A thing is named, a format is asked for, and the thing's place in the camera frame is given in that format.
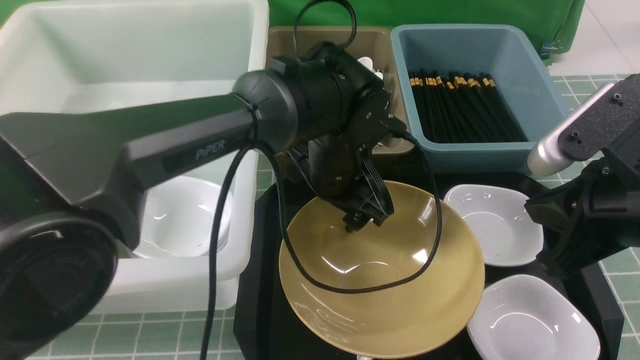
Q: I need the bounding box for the blue chopstick bin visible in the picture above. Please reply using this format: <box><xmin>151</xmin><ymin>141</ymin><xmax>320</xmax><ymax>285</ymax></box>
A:
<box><xmin>390</xmin><ymin>23</ymin><xmax>570</xmax><ymax>174</ymax></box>

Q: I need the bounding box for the green backdrop cloth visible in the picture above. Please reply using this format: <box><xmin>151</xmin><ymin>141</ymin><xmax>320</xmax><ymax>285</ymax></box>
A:
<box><xmin>0</xmin><ymin>0</ymin><xmax>585</xmax><ymax>65</ymax></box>

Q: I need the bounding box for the pile of black chopsticks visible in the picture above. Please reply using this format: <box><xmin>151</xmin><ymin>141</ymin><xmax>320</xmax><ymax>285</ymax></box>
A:
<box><xmin>409</xmin><ymin>70</ymin><xmax>528</xmax><ymax>144</ymax></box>

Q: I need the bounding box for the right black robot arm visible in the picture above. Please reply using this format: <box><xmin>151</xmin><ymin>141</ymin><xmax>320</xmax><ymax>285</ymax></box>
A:
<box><xmin>525</xmin><ymin>74</ymin><xmax>640</xmax><ymax>280</ymax></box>

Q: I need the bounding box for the stacked white dish in bin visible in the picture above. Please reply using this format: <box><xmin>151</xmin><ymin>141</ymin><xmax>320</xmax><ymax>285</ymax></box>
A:
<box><xmin>133</xmin><ymin>176</ymin><xmax>221</xmax><ymax>258</ymax></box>

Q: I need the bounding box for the white square dish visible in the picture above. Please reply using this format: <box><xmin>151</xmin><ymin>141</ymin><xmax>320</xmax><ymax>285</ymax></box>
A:
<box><xmin>467</xmin><ymin>275</ymin><xmax>601</xmax><ymax>360</ymax></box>
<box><xmin>445</xmin><ymin>184</ymin><xmax>544</xmax><ymax>267</ymax></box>

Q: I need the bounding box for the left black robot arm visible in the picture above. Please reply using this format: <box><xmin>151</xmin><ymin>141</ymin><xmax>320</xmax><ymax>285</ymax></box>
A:
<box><xmin>1</xmin><ymin>41</ymin><xmax>409</xmax><ymax>360</ymax></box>

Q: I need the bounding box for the olive brown spoon bin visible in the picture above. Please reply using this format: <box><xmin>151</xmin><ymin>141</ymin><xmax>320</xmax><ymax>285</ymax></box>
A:
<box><xmin>266</xmin><ymin>25</ymin><xmax>414</xmax><ymax>178</ymax></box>

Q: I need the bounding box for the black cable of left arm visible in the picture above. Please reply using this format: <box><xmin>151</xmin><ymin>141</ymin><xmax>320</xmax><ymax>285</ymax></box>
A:
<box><xmin>199</xmin><ymin>0</ymin><xmax>444</xmax><ymax>360</ymax></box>

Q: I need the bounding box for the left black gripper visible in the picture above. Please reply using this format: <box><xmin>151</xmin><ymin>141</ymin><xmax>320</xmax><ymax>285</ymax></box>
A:
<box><xmin>287</xmin><ymin>89</ymin><xmax>407</xmax><ymax>233</ymax></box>

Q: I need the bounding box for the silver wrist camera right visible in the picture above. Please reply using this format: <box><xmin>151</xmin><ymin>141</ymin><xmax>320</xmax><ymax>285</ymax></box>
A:
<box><xmin>526</xmin><ymin>74</ymin><xmax>640</xmax><ymax>177</ymax></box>

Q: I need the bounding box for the black plastic serving tray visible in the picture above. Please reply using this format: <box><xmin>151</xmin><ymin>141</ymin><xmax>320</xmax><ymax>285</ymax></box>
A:
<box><xmin>233</xmin><ymin>172</ymin><xmax>625</xmax><ymax>360</ymax></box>

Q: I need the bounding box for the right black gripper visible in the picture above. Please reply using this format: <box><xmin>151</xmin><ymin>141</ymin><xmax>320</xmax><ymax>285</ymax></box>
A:
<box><xmin>525</xmin><ymin>153</ymin><xmax>640</xmax><ymax>280</ymax></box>

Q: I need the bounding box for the large translucent white plastic bin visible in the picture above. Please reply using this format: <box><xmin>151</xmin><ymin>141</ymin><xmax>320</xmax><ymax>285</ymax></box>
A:
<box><xmin>0</xmin><ymin>0</ymin><xmax>269</xmax><ymax>315</ymax></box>

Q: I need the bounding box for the tan noodle bowl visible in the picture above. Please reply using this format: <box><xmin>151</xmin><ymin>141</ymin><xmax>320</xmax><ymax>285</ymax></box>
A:
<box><xmin>279</xmin><ymin>181</ymin><xmax>485</xmax><ymax>359</ymax></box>

